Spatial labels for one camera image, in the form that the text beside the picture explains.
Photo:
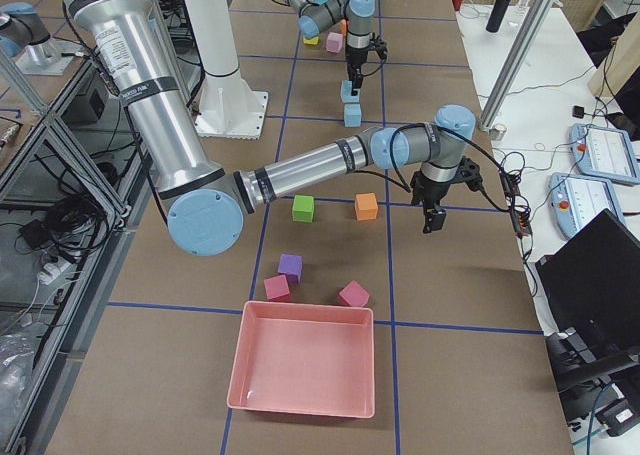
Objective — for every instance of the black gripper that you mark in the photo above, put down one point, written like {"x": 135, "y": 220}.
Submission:
{"x": 354, "y": 59}
{"x": 433, "y": 191}

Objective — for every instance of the light blue foam block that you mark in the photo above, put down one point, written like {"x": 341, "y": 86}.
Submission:
{"x": 348, "y": 94}
{"x": 352, "y": 115}

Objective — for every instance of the magenta foam block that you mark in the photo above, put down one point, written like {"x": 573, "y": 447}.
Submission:
{"x": 353, "y": 295}
{"x": 277, "y": 289}

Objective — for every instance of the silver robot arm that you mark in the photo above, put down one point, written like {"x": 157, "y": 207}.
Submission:
{"x": 315, "y": 17}
{"x": 207, "y": 206}

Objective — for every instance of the lilac foam block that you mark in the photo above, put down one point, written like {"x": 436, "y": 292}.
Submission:
{"x": 334, "y": 42}

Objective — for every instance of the orange foam block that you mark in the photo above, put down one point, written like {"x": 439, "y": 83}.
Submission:
{"x": 366, "y": 206}

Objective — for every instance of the black power strip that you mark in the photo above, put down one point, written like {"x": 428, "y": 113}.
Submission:
{"x": 517, "y": 205}

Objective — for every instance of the green foam block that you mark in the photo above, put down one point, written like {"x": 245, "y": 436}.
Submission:
{"x": 303, "y": 208}

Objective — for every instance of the teach pendant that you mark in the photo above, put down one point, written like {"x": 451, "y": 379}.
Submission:
{"x": 604, "y": 152}
{"x": 577, "y": 199}

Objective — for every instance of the purple foam block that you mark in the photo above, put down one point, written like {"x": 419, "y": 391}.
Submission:
{"x": 291, "y": 267}

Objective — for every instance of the black water bottle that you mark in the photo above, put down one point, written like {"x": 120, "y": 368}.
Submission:
{"x": 497, "y": 15}

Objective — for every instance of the black laptop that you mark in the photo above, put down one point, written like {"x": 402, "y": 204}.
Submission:
{"x": 593, "y": 280}

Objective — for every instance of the pink plastic tray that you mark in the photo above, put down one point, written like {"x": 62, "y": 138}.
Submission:
{"x": 304, "y": 359}

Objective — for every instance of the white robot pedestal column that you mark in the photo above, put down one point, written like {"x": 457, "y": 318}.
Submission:
{"x": 227, "y": 106}

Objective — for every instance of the aluminium frame post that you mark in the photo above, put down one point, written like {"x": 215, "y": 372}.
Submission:
{"x": 529, "y": 26}

